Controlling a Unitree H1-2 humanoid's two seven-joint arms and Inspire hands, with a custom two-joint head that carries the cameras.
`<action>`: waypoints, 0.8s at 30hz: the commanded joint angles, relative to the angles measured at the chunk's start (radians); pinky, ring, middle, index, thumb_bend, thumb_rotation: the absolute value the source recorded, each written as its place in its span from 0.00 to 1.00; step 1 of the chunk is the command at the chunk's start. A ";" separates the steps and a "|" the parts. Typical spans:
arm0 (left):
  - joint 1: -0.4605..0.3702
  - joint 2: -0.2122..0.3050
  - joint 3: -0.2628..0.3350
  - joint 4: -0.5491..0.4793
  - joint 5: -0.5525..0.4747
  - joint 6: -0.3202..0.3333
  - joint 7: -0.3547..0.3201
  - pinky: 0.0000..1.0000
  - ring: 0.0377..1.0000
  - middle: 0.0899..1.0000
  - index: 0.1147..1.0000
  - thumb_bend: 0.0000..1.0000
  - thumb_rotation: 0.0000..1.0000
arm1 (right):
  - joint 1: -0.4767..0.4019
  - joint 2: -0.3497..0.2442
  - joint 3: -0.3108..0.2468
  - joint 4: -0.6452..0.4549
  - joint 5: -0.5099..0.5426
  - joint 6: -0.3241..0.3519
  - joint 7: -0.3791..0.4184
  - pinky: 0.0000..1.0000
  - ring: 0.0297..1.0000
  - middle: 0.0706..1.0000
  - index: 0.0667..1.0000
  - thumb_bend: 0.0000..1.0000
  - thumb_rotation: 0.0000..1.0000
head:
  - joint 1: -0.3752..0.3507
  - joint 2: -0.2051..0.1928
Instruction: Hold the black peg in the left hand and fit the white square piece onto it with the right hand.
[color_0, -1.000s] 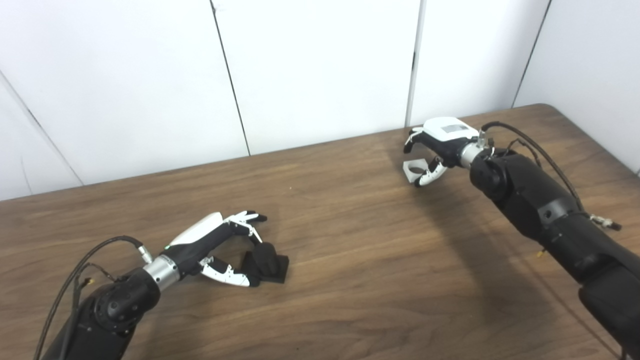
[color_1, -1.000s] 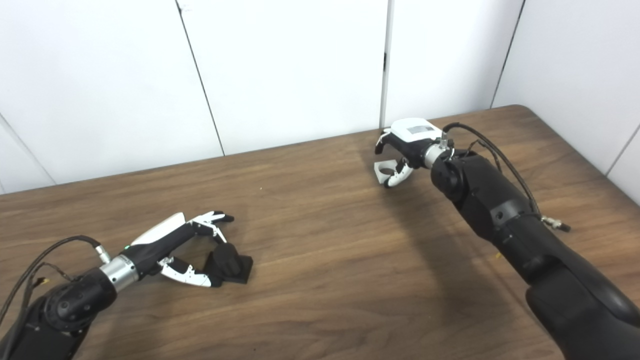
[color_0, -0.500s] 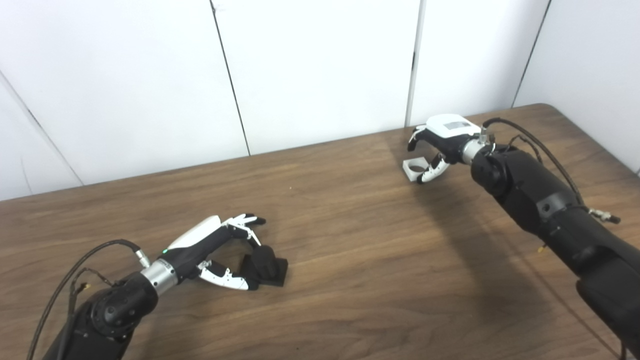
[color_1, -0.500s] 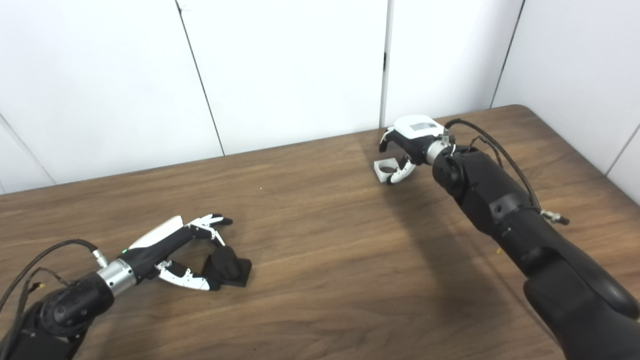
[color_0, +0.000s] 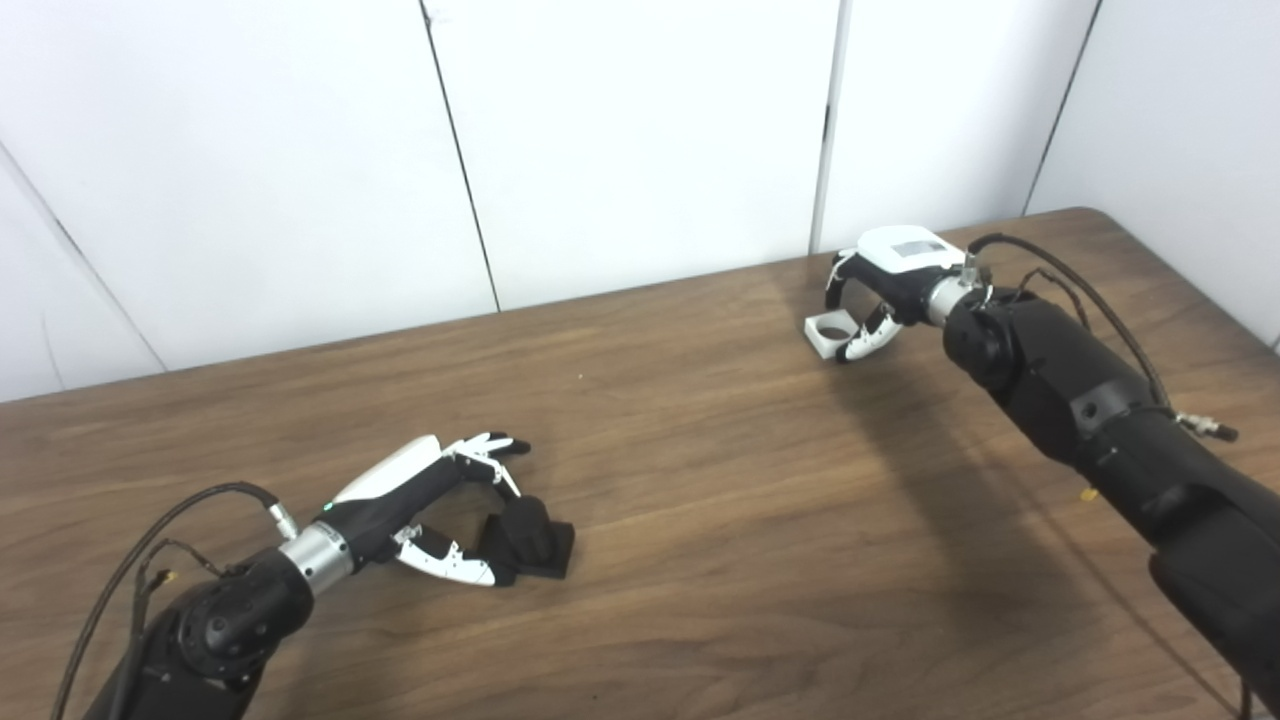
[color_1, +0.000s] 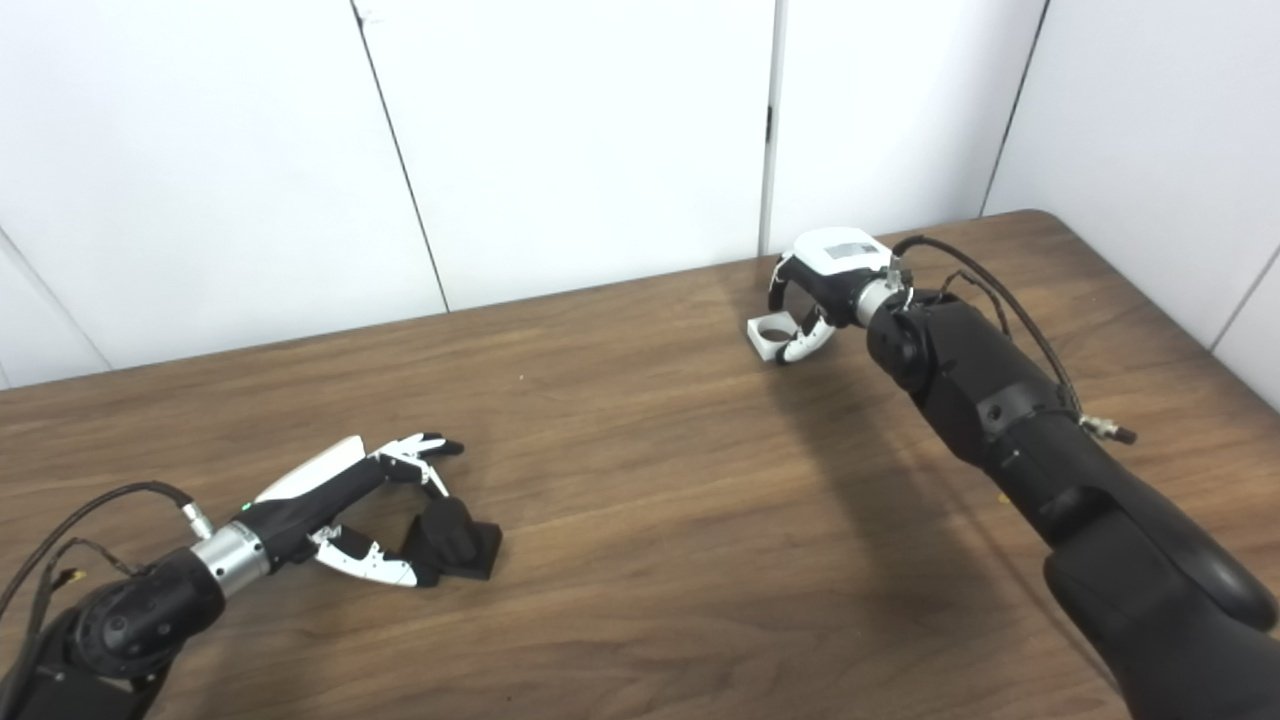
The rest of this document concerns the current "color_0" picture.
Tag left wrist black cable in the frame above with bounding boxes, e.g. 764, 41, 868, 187
50, 482, 299, 720

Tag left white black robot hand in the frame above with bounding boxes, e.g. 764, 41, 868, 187
318, 432, 532, 588

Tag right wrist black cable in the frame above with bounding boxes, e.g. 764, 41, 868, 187
965, 233, 1241, 443

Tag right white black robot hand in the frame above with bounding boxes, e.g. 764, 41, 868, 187
824, 226, 969, 364

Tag black peg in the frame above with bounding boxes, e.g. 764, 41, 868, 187
478, 494, 576, 581

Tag white square piece with hole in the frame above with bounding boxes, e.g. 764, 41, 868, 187
804, 310, 867, 359

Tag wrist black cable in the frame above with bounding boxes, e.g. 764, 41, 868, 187
50, 482, 299, 720
965, 233, 1241, 443

